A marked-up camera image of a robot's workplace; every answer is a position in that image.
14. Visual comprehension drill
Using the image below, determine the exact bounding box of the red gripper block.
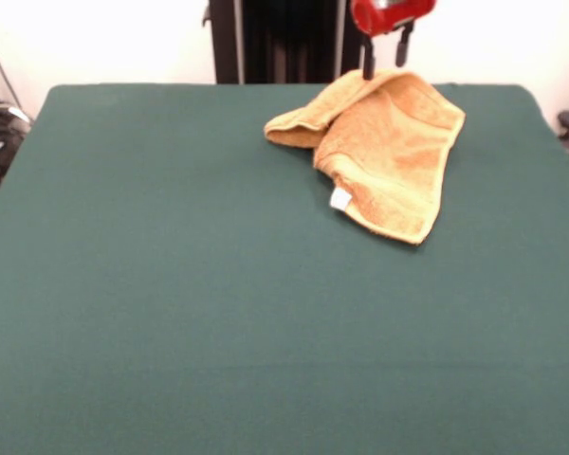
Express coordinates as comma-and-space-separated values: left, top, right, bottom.
350, 0, 438, 80

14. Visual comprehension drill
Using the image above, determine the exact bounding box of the tan terry towel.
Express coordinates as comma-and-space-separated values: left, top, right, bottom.
264, 68, 467, 246

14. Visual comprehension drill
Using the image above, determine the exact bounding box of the dark green table cloth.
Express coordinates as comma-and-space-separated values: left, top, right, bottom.
0, 82, 569, 455

